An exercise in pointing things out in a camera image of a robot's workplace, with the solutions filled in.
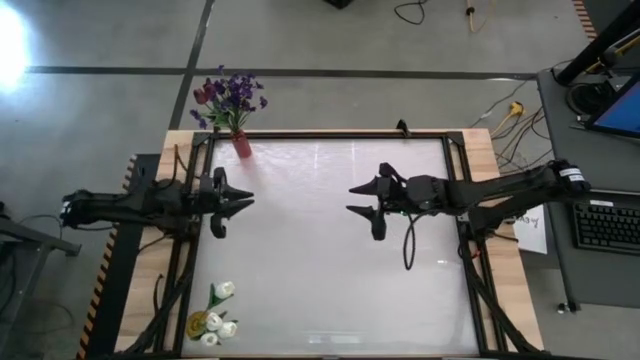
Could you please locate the laptop with blue screen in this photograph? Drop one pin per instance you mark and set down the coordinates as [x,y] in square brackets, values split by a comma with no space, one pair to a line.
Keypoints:
[625,112]

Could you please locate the black floor object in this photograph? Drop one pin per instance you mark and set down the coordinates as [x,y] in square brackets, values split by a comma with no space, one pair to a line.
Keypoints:
[340,3]

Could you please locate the white artificial tulip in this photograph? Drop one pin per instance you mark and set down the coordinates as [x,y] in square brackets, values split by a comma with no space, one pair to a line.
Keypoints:
[229,329]
[214,321]
[225,289]
[209,340]

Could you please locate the black clamp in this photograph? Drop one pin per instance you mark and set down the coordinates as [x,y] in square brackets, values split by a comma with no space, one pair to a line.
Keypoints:
[402,127]

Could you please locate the yellow plug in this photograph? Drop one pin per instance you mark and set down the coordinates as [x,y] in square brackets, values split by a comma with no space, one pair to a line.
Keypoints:
[516,108]

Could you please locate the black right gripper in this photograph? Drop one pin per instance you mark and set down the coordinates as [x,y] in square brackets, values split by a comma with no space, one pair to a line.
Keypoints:
[415,194]

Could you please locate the black aluminium table frame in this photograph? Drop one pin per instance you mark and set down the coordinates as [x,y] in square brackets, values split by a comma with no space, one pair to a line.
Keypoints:
[325,135]

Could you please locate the yellow tape roll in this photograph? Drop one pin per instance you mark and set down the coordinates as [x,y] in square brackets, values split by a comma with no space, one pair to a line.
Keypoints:
[195,325]

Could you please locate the white paper sheet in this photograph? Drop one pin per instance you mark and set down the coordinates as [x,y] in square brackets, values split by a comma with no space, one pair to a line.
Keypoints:
[532,235]

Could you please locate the white glossy table sheet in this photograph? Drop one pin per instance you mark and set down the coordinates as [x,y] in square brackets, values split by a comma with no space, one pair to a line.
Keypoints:
[300,300]

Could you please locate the black base beam striped edge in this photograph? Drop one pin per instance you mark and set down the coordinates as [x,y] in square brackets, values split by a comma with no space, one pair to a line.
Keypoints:
[120,280]

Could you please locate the black diagonal stand pole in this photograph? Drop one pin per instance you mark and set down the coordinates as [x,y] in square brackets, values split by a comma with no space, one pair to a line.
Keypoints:
[595,50]

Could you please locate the red vase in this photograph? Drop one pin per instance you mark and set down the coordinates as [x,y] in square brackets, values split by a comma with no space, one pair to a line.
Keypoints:
[242,146]

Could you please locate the grey side desk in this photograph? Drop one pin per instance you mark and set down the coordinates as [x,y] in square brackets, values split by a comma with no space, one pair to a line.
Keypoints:
[580,140]

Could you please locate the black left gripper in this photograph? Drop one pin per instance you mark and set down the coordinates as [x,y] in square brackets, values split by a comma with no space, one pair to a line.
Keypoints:
[212,202]

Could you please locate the black keyboard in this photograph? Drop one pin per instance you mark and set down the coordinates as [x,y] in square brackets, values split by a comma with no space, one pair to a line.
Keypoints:
[610,227]

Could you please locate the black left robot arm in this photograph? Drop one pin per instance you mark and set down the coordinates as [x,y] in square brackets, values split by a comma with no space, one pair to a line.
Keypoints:
[130,207]

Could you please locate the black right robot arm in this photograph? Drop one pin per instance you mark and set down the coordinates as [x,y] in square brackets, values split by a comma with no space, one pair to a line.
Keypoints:
[500,192]

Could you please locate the grey metal stand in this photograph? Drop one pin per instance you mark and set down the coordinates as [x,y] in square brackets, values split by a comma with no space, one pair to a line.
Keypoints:
[30,237]

